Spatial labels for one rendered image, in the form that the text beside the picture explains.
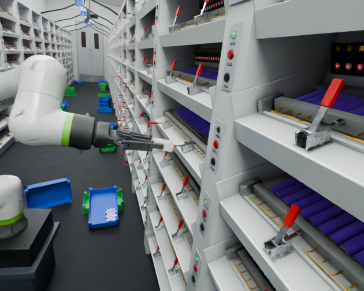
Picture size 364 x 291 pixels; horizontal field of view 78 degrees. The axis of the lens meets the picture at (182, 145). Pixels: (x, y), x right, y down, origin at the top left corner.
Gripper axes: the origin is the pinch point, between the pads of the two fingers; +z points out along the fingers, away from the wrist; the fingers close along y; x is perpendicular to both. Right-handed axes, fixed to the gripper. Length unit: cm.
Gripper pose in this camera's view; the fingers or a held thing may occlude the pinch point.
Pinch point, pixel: (162, 144)
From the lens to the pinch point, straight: 71.5
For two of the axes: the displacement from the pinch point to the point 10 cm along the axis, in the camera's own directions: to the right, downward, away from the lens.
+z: 9.1, 1.5, 3.9
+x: 2.7, -9.2, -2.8
